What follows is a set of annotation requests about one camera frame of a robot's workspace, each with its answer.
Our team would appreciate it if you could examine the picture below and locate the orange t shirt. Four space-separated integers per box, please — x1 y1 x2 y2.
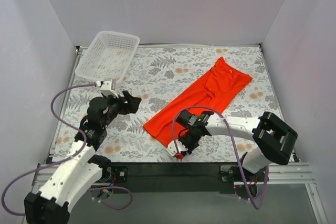
143 57 253 147

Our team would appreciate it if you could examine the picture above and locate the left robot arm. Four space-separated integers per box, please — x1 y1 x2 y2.
24 91 141 223

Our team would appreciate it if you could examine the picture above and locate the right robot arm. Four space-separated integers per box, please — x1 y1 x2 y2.
166 110 298 181

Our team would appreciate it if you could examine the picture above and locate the floral patterned table mat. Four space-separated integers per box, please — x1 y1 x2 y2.
50 46 283 162

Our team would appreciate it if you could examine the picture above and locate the white plastic basket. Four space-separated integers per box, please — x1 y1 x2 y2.
75 31 140 87

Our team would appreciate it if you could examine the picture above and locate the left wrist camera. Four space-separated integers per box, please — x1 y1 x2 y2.
100 79 119 99

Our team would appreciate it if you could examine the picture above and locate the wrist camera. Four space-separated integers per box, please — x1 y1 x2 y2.
166 140 187 159
100 79 119 99

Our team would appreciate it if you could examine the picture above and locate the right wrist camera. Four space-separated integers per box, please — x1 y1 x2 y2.
166 140 187 159

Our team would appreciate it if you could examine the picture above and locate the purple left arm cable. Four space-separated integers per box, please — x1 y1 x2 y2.
1 82 133 216

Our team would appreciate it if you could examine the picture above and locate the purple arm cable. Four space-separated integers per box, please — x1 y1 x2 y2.
172 106 270 210
1 82 133 216

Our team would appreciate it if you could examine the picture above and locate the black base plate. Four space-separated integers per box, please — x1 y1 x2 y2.
104 162 270 195

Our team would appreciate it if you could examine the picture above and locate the aluminium table frame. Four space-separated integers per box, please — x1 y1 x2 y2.
20 44 329 224

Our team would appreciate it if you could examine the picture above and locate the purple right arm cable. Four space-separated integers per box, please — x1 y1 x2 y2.
172 106 270 210

